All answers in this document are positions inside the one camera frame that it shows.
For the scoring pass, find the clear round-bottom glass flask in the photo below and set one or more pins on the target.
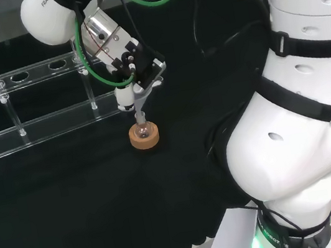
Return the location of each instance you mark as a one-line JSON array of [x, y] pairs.
[[142, 130]]

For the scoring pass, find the clear acrylic funnel stand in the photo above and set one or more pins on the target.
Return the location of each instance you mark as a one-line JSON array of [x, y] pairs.
[[43, 127]]

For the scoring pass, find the translucent plastic funnel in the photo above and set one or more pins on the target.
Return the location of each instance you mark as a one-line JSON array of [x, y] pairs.
[[140, 101]]

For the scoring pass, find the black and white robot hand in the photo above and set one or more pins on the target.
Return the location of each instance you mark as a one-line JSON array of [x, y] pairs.
[[141, 68]]

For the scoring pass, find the black table cloth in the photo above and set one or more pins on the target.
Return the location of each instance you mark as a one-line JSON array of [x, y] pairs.
[[102, 203]]

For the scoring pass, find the grey metal base plate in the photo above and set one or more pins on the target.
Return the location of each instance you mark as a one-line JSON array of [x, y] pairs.
[[230, 236]]

